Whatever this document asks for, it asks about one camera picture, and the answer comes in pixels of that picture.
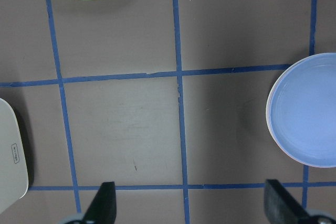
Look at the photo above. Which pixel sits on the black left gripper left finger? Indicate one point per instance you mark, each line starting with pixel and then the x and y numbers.
pixel 103 207

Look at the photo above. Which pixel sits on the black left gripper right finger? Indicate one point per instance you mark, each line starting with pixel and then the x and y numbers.
pixel 279 205

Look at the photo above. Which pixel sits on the blue plate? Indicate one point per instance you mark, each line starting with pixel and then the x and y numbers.
pixel 316 72

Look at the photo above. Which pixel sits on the white toaster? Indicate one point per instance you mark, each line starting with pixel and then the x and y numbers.
pixel 14 172

